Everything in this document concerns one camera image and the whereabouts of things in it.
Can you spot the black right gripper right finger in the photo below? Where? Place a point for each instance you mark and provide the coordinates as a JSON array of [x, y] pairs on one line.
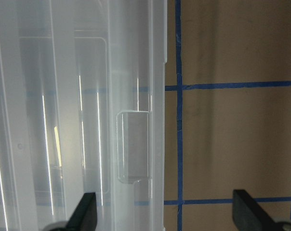
[[248, 215]]

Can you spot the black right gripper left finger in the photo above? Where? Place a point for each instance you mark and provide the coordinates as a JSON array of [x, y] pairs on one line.
[[84, 218]]

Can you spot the clear plastic box lid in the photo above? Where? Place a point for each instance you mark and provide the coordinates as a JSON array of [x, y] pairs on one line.
[[82, 86]]

